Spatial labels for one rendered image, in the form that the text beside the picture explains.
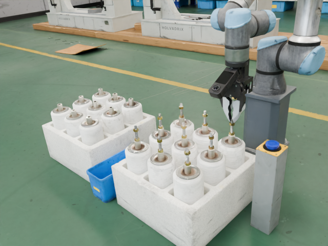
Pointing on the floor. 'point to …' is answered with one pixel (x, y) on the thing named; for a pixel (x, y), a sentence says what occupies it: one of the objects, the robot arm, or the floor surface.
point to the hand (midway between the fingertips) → (231, 119)
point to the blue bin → (104, 177)
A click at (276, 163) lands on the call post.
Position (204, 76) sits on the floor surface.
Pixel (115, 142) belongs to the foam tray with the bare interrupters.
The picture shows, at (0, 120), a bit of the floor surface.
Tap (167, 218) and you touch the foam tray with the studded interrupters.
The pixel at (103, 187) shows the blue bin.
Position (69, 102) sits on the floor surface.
